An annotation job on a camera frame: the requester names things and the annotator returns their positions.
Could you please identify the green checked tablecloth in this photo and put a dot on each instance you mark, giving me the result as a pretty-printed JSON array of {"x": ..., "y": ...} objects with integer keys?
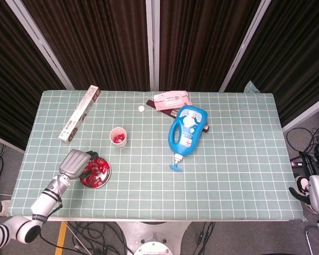
[{"x": 202, "y": 172}]

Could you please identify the pink wet wipes pack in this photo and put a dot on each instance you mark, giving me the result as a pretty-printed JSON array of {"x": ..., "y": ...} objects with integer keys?
[{"x": 170, "y": 99}]

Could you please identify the black power adapter cluster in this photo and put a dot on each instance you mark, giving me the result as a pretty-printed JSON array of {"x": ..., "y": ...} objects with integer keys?
[{"x": 312, "y": 166}]

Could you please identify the white metal frame rail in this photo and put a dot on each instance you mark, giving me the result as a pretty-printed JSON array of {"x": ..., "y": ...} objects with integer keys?
[
  {"x": 5, "y": 143},
  {"x": 308, "y": 113}
]

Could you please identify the blue pump detergent bottle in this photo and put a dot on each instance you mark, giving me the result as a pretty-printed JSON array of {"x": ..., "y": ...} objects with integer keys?
[{"x": 187, "y": 132}]

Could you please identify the white paper cup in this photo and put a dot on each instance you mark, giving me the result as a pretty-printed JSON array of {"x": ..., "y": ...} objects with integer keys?
[{"x": 121, "y": 145}]

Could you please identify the red candy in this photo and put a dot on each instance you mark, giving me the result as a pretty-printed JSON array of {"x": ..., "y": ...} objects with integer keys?
[
  {"x": 117, "y": 138},
  {"x": 104, "y": 166},
  {"x": 94, "y": 183},
  {"x": 122, "y": 138}
]

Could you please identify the white metal frame post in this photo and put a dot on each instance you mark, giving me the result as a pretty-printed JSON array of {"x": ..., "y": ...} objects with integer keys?
[
  {"x": 246, "y": 40},
  {"x": 152, "y": 40},
  {"x": 38, "y": 40}
]

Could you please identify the yellow floor tape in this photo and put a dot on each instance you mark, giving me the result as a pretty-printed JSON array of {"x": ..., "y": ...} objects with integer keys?
[{"x": 61, "y": 239}]

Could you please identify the dark brown pleated curtain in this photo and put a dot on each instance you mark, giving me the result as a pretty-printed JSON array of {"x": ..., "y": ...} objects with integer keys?
[
  {"x": 95, "y": 40},
  {"x": 10, "y": 79},
  {"x": 202, "y": 40},
  {"x": 295, "y": 53}
]

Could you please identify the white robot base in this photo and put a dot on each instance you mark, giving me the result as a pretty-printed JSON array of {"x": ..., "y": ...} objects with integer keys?
[{"x": 154, "y": 236}]

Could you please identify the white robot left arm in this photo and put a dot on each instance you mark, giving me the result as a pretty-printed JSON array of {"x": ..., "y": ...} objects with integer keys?
[{"x": 45, "y": 202}]

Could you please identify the round silver metal plate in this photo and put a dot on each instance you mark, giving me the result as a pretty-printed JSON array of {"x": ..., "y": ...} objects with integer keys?
[{"x": 106, "y": 178}]

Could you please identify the white metal table frame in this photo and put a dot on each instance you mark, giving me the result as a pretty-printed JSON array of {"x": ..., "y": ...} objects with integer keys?
[{"x": 228, "y": 220}]

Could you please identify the grey metal bar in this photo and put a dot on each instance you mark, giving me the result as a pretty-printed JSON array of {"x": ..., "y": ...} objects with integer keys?
[{"x": 309, "y": 239}]

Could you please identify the long white wrap box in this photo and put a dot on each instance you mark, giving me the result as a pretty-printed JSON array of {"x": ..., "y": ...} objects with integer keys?
[{"x": 78, "y": 114}]

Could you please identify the long dark red box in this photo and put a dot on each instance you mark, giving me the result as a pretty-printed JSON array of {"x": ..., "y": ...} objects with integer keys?
[{"x": 170, "y": 113}]

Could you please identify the silver black robot left hand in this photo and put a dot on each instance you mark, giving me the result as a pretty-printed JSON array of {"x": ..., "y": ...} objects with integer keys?
[{"x": 73, "y": 164}]

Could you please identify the small white bottle cap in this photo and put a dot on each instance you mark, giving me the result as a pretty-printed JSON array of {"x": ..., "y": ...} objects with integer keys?
[{"x": 141, "y": 108}]

